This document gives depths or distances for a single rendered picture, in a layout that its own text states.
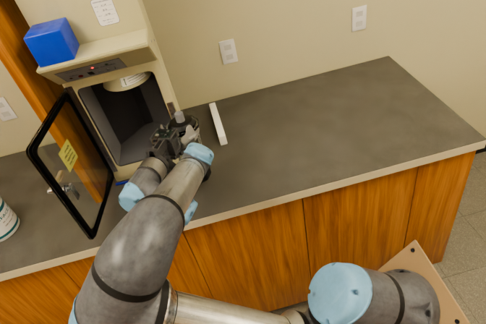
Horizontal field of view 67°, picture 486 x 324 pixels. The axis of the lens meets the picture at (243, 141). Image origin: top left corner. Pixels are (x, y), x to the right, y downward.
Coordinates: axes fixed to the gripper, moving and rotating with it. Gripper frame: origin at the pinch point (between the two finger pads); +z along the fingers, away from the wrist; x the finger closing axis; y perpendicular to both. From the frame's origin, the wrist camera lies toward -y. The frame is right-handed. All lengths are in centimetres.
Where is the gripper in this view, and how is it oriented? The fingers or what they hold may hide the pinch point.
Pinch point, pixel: (184, 131)
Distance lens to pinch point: 123.6
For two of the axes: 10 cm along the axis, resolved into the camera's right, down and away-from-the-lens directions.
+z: 2.6, -6.0, 7.5
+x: -9.5, -0.3, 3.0
